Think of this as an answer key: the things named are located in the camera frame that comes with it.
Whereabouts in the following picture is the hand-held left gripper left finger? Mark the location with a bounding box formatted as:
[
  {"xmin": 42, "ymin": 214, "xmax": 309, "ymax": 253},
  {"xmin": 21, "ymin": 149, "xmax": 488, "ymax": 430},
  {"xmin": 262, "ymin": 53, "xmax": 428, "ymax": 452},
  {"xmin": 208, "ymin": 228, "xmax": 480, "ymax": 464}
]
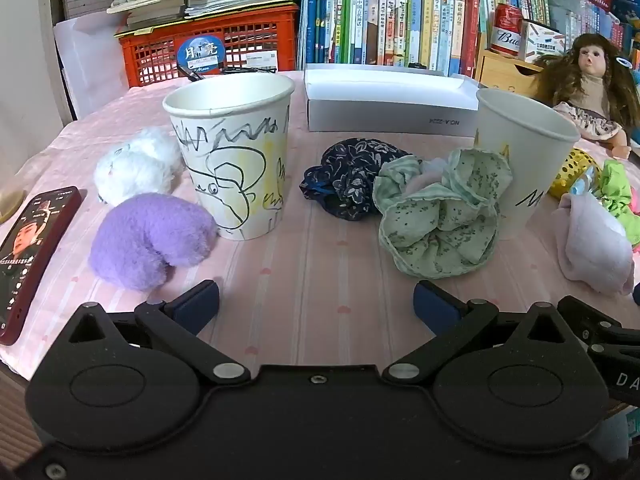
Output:
[{"xmin": 65, "ymin": 279, "xmax": 252, "ymax": 386}]

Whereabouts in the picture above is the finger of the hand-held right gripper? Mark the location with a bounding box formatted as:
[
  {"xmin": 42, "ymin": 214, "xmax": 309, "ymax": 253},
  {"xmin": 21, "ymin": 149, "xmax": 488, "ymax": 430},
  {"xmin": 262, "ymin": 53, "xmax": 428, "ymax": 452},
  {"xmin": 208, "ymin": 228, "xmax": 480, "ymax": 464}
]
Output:
[{"xmin": 556, "ymin": 295, "xmax": 640, "ymax": 347}]

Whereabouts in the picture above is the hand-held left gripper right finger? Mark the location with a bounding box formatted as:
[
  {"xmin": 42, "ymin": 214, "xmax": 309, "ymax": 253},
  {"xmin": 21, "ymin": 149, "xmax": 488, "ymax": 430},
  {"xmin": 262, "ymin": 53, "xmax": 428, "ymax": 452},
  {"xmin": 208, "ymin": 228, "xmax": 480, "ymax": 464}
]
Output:
[{"xmin": 382, "ymin": 280, "xmax": 588, "ymax": 386}]

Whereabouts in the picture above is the pale pink soft cloth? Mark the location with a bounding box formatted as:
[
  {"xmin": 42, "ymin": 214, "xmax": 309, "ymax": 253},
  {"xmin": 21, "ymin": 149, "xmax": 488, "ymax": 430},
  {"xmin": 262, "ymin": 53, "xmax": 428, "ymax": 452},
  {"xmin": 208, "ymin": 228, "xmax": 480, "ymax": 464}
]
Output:
[{"xmin": 551, "ymin": 191, "xmax": 636, "ymax": 296}]

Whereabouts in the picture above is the green floral scrunchie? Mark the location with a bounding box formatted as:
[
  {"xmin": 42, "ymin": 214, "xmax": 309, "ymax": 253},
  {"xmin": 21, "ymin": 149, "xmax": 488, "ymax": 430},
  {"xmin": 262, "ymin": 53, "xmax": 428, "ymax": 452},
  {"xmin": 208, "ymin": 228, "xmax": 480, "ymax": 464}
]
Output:
[{"xmin": 378, "ymin": 147, "xmax": 514, "ymax": 279}]

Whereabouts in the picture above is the purple plush toy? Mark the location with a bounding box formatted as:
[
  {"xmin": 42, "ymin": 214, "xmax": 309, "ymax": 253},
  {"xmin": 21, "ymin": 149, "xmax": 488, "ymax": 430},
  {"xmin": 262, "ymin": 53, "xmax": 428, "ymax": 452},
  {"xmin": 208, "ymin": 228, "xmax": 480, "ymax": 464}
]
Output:
[{"xmin": 89, "ymin": 192, "xmax": 218, "ymax": 292}]

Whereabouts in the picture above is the bright green scrunchie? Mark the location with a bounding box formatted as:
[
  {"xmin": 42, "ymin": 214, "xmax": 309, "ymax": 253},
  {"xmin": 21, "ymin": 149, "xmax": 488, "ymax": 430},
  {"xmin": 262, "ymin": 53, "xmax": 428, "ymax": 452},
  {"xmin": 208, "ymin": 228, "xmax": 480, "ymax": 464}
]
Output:
[{"xmin": 595, "ymin": 159, "xmax": 640, "ymax": 231}]

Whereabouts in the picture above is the yellow sequin scrunchie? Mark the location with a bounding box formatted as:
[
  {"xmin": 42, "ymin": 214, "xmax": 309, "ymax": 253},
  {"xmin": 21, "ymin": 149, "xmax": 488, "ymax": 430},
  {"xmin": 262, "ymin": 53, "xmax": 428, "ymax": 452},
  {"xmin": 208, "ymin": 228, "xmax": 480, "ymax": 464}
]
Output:
[{"xmin": 547, "ymin": 147, "xmax": 603, "ymax": 201}]

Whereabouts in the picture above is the white plush toy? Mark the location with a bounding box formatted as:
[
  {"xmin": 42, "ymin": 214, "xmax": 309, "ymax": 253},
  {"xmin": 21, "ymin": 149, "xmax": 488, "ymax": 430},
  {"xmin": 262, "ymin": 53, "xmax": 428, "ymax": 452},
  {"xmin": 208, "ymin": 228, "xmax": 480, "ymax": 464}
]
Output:
[{"xmin": 94, "ymin": 127, "xmax": 183, "ymax": 206}]

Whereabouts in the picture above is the navy floral cloth hat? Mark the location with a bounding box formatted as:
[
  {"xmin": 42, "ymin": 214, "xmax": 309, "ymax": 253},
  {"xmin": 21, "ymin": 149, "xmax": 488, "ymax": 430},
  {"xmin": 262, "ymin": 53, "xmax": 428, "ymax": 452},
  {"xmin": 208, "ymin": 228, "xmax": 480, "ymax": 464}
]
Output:
[{"xmin": 300, "ymin": 137, "xmax": 408, "ymax": 221}]

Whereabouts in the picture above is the white cardboard box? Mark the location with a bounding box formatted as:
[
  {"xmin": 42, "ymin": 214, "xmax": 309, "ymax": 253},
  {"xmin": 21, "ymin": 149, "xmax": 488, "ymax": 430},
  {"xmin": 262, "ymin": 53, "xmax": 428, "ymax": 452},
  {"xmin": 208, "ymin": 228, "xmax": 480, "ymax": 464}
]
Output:
[{"xmin": 303, "ymin": 63, "xmax": 481, "ymax": 137}]

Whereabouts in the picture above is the pink striped tablecloth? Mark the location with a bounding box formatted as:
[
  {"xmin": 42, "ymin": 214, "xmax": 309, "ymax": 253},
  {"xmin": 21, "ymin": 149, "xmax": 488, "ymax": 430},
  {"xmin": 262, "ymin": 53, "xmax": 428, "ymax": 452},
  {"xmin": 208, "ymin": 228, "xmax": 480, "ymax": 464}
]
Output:
[{"xmin": 0, "ymin": 70, "xmax": 640, "ymax": 386}]

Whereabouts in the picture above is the paper cup with yellow drawing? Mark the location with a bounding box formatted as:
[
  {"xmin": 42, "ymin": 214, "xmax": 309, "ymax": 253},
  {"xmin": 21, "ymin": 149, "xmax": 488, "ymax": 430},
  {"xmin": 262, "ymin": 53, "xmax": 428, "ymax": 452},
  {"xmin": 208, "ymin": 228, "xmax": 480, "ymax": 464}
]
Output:
[{"xmin": 162, "ymin": 74, "xmax": 296, "ymax": 242}]

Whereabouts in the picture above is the white paper cup black scribble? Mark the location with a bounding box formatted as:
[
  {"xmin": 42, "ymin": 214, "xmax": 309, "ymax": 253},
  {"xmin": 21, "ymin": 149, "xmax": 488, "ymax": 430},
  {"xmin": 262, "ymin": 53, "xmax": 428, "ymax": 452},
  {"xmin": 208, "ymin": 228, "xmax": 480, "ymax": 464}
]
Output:
[{"xmin": 475, "ymin": 88, "xmax": 581, "ymax": 228}]

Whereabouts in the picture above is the smartphone in red case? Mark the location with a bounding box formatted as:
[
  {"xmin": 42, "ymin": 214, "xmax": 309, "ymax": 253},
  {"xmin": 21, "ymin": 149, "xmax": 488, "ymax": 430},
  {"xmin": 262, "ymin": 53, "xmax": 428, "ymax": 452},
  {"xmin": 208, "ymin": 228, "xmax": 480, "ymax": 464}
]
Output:
[{"xmin": 0, "ymin": 186, "xmax": 82, "ymax": 346}]

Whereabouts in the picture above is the brown-haired doll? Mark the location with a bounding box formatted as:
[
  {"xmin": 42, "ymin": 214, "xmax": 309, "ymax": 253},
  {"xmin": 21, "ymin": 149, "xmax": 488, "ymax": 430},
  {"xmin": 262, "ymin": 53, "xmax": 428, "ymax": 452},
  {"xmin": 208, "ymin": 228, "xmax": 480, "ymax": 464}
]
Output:
[{"xmin": 532, "ymin": 34, "xmax": 638, "ymax": 161}]

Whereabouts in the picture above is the miniature black bicycle model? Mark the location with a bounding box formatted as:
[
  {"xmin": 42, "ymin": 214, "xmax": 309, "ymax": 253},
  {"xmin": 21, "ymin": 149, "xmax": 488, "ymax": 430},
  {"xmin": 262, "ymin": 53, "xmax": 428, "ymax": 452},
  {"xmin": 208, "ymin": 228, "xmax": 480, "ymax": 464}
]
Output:
[{"xmin": 177, "ymin": 62, "xmax": 278, "ymax": 83}]

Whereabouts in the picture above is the wooden drawer box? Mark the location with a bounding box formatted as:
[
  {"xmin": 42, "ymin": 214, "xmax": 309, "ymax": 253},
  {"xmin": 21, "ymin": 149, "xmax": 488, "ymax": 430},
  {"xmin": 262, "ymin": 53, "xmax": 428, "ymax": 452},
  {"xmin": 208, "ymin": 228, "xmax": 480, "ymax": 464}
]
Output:
[{"xmin": 474, "ymin": 49, "xmax": 546, "ymax": 98}]

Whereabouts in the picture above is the red plastic crate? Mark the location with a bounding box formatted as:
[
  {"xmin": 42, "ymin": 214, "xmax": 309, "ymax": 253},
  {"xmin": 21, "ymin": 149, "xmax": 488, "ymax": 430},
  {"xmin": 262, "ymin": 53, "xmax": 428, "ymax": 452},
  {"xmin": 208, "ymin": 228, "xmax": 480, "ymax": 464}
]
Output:
[{"xmin": 116, "ymin": 4, "xmax": 300, "ymax": 88}]

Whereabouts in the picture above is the white panel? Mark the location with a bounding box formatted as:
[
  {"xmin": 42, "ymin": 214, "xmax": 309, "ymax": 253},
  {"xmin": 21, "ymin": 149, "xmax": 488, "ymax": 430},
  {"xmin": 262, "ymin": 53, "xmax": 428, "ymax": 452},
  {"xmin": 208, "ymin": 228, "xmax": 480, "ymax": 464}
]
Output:
[{"xmin": 52, "ymin": 12, "xmax": 131, "ymax": 121}]

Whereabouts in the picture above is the white pencil-print box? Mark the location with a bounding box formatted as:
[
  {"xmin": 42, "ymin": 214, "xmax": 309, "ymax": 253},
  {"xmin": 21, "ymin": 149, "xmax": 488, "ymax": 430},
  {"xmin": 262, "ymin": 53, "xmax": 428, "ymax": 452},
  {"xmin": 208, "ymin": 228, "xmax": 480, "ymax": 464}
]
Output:
[{"xmin": 518, "ymin": 20, "xmax": 566, "ymax": 63}]

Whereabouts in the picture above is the red beer can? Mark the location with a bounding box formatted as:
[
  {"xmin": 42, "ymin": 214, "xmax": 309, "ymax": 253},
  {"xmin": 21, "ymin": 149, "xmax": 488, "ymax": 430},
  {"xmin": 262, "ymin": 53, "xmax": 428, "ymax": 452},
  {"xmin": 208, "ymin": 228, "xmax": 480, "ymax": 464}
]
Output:
[{"xmin": 489, "ymin": 2, "xmax": 524, "ymax": 56}]

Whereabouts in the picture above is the row of tall picture books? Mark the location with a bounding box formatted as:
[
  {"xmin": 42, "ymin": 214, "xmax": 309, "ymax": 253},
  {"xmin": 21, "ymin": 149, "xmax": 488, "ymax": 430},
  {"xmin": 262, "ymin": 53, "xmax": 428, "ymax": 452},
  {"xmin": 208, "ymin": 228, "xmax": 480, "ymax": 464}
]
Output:
[{"xmin": 300, "ymin": 0, "xmax": 483, "ymax": 76}]

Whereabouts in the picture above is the blue cartoon box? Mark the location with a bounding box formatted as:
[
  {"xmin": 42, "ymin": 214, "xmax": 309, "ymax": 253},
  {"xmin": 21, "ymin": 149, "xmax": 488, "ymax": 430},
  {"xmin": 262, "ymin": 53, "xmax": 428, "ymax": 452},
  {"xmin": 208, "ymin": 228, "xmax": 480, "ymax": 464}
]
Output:
[{"xmin": 610, "ymin": 0, "xmax": 640, "ymax": 36}]

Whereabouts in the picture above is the grey ribbed panel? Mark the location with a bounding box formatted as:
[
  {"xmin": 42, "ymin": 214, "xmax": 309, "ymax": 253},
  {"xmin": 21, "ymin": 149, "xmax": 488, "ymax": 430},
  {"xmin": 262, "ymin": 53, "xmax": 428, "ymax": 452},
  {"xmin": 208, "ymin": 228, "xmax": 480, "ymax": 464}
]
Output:
[{"xmin": 60, "ymin": 0, "xmax": 121, "ymax": 21}]

